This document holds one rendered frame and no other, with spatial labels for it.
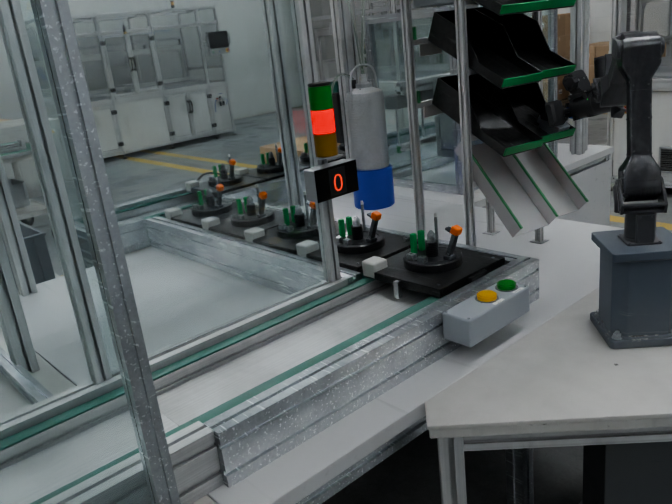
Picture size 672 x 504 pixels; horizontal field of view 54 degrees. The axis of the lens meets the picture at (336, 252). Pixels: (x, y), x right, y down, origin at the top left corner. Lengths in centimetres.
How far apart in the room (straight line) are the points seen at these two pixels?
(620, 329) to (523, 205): 47
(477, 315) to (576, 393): 23
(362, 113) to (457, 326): 126
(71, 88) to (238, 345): 71
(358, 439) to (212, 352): 35
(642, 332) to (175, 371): 91
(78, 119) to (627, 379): 102
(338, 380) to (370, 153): 139
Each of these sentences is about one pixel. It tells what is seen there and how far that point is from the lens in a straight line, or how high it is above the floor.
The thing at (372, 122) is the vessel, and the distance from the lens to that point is 243.
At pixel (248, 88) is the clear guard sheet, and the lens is 136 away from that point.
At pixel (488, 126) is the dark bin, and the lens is 175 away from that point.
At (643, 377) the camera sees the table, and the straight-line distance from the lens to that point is 135.
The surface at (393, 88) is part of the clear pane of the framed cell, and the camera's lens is 275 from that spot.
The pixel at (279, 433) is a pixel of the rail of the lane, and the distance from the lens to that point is 113.
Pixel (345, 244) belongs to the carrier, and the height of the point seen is 99.
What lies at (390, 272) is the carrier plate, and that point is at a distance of 154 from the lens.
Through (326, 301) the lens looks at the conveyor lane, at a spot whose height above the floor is 94.
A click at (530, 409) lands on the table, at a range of 123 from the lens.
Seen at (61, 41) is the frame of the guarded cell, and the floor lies 154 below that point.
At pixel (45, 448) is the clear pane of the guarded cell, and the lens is 91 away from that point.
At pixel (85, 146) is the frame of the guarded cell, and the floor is 142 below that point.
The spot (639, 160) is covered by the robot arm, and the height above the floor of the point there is 122.
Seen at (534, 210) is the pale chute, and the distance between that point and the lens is 177.
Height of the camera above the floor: 152
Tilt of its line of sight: 19 degrees down
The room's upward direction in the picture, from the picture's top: 7 degrees counter-clockwise
